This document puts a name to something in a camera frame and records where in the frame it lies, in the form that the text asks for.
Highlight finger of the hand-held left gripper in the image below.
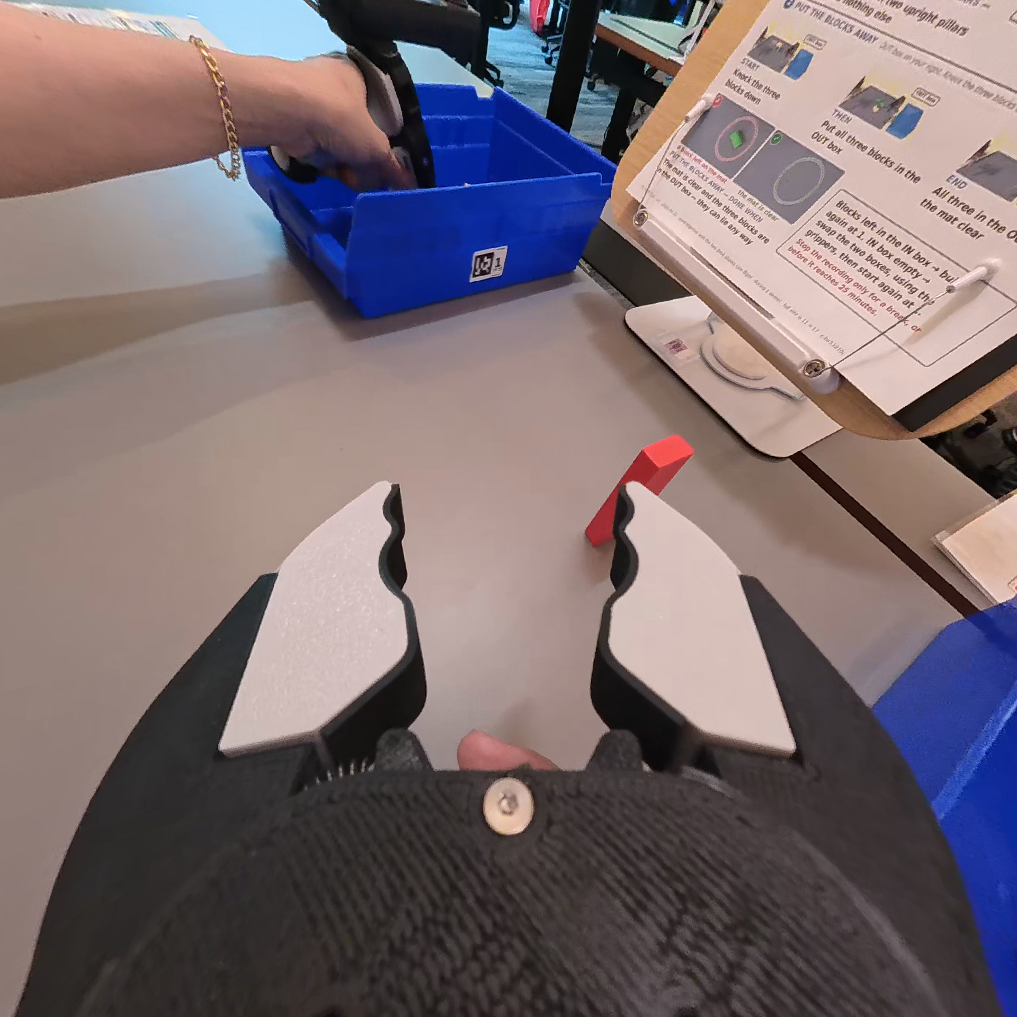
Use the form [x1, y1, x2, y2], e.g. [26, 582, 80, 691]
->
[347, 40, 438, 191]

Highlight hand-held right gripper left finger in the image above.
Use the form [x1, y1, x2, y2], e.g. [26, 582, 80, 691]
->
[215, 479, 429, 771]

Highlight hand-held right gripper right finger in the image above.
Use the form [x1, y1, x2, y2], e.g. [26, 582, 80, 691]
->
[588, 482, 797, 773]

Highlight blue plastic bin with label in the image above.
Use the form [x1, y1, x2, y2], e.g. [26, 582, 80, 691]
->
[242, 84, 617, 322]

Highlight red wooden block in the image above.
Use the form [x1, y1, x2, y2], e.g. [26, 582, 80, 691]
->
[584, 434, 693, 550]

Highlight person's left forearm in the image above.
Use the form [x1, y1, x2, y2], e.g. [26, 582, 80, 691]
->
[0, 8, 263, 200]

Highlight person's left hand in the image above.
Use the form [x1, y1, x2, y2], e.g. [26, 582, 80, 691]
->
[238, 54, 413, 191]

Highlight person's right hand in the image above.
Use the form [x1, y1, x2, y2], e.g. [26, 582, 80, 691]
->
[456, 732, 560, 773]

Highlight black pillar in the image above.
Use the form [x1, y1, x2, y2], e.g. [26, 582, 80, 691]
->
[545, 0, 602, 134]

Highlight white document stand base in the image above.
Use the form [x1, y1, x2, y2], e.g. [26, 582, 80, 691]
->
[622, 297, 843, 459]

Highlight wooden office desk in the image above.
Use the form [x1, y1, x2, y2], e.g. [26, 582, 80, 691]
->
[593, 11, 692, 161]

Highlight printed paper sheet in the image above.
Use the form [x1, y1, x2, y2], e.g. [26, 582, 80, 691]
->
[0, 0, 203, 40]

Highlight instruction sheet on wooden stand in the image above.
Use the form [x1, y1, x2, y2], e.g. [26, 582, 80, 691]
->
[609, 0, 1017, 443]

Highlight pale paper sheet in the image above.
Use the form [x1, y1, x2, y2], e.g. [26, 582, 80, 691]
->
[932, 493, 1017, 607]

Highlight black backing board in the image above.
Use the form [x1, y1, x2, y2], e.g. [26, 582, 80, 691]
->
[911, 338, 1017, 434]

